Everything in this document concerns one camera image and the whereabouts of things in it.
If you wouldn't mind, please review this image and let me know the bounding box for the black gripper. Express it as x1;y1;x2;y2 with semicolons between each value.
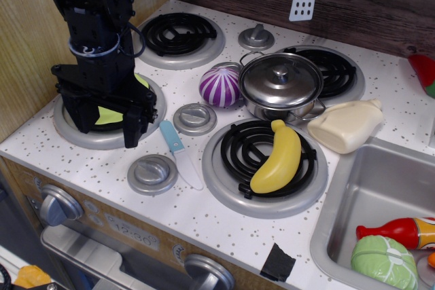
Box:
52;53;157;148

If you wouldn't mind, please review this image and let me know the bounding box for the yellow toy banana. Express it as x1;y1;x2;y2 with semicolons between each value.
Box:
250;120;302;194

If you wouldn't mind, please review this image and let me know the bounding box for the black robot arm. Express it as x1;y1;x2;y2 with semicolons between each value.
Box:
51;0;157;148

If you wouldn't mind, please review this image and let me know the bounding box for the yellow-green plate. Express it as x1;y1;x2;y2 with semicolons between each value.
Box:
94;72;150;126

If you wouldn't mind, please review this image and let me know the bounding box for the grey stove knob front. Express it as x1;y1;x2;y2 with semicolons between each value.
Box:
127;154;178;196

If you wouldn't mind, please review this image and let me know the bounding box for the grey stove knob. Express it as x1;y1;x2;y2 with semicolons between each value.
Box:
127;154;178;196
238;24;275;50
173;103;217;137

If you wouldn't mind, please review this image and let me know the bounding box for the grey stove knob middle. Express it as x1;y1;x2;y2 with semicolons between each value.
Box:
173;103;217;137

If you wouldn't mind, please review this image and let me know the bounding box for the left oven dial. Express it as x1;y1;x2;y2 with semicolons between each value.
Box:
40;185;84;227

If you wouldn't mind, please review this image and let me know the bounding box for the oven dial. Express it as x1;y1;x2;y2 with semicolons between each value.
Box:
184;254;235;290
40;185;84;227

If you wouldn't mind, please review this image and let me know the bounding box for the back left black burner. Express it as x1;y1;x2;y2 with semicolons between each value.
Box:
133;13;226;70

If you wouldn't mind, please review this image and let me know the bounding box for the black burner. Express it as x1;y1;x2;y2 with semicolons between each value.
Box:
133;13;226;70
202;119;328;219
279;45;366;107

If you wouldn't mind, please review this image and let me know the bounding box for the purple striped toy onion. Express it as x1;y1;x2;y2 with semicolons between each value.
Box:
198;62;241;107

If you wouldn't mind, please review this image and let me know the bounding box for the oven clock display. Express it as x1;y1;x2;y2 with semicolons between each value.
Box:
104;213;160;251

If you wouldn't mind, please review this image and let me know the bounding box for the front right black burner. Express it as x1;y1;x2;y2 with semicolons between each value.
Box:
202;119;328;219

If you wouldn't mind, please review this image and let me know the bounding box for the grey stove knob back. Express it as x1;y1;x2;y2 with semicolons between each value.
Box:
238;24;275;50

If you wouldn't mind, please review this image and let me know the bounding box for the steel pot with lid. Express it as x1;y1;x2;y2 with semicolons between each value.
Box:
238;52;326;123

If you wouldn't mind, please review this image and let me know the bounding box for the yellow object bottom left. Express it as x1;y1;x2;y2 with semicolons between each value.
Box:
13;265;52;289

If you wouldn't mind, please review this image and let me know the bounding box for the right oven dial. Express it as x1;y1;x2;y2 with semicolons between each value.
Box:
184;254;235;290

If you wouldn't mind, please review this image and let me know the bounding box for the black tape piece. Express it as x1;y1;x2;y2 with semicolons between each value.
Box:
260;243;296;282

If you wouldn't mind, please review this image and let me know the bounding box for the back right black burner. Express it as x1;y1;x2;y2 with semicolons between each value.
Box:
279;45;366;107

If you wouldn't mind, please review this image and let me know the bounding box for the cream toy bottle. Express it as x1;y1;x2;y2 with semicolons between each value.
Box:
307;98;383;154

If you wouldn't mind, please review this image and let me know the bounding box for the metal sink basin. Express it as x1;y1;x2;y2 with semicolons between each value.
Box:
310;138;434;289

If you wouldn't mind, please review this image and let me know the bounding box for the green toy cabbage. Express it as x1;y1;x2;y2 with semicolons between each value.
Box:
351;236;419;289

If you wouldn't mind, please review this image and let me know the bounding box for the red toy pepper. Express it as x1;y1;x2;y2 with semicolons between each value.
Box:
408;54;434;98

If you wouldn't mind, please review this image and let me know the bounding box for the red toy ketchup bottle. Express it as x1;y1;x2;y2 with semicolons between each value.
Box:
355;217;434;250

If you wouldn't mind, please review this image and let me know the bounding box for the orange toy in sink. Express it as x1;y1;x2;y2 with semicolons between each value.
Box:
427;253;435;268

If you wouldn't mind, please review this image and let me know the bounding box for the front left burner ring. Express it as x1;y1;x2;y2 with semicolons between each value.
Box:
53;73;167;151

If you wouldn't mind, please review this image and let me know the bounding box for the blue-handled toy knife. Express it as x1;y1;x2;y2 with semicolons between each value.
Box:
159;120;203;191

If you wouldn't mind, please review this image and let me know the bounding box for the silver oven door handle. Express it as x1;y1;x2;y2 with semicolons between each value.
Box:
41;225;151;289

